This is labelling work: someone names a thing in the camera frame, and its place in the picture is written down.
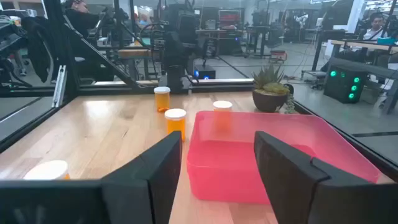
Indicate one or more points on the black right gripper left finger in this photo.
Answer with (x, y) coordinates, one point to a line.
(155, 174)

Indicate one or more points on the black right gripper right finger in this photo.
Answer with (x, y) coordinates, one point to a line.
(289, 180)

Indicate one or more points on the orange pill bottle white cap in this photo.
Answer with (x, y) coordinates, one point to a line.
(46, 171)
(175, 124)
(222, 105)
(162, 100)

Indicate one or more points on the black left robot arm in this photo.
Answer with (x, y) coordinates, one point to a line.
(175, 62)

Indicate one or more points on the pink translucent plastic basket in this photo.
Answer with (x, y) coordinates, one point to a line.
(236, 161)

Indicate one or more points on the black box blue light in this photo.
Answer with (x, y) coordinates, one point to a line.
(204, 72)

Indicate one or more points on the potted succulent plant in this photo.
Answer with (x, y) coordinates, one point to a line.
(269, 98)

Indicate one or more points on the red step stool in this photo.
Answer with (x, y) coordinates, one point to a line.
(277, 56)

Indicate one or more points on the person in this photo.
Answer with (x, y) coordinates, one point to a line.
(376, 26)
(79, 18)

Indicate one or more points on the black computer tower green lights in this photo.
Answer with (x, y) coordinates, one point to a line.
(343, 84)

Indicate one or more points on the black jacket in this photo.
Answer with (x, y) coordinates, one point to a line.
(35, 46)

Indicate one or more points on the wooden desk black legs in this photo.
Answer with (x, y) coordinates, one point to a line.
(363, 45)

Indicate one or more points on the teal container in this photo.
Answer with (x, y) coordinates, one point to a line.
(386, 40)

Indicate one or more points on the silver metal bracket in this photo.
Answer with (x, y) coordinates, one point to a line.
(59, 87)

